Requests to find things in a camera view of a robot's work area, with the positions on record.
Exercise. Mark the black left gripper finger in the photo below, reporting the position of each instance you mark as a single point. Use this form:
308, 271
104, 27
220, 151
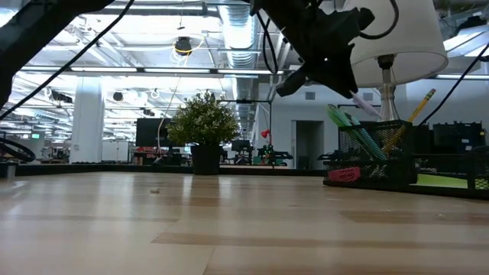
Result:
330, 78
345, 68

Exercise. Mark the yellow pencil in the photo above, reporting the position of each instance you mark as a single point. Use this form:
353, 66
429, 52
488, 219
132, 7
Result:
423, 103

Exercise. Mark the pink eraser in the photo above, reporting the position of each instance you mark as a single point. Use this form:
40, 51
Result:
344, 174

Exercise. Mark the black mesh desk organizer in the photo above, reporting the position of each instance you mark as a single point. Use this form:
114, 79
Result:
382, 172

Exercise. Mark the green sticky note pad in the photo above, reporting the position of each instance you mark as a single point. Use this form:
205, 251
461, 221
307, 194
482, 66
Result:
439, 180

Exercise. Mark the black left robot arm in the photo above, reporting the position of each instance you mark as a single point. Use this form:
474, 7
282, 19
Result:
38, 30

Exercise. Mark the white shade silver table lamp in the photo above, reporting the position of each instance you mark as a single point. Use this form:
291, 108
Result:
412, 38

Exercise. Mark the background robot with red part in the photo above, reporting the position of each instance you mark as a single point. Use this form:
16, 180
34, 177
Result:
275, 156

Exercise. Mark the small black monitor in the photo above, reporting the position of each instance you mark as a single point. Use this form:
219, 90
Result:
240, 146

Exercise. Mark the black equipment box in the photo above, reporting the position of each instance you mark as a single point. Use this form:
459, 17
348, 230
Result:
458, 133

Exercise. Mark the black ceiling speaker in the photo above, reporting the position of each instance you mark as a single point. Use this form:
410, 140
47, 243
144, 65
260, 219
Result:
183, 46

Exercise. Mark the green artificial plant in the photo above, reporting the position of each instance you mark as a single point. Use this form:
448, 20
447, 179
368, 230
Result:
202, 118

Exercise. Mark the black plant pot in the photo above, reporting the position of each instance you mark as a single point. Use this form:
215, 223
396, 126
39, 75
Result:
206, 158

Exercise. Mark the long ceiling light strip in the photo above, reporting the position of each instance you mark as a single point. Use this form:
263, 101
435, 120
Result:
153, 70

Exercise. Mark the large black monitor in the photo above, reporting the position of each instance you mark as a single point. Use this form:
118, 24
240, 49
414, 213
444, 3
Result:
151, 131

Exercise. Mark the small white scrap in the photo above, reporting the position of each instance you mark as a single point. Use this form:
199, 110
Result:
154, 189

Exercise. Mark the white column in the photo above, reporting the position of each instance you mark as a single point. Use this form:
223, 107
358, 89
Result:
87, 122

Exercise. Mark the silver ventilation duct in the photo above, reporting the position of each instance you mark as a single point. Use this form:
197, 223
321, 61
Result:
238, 34

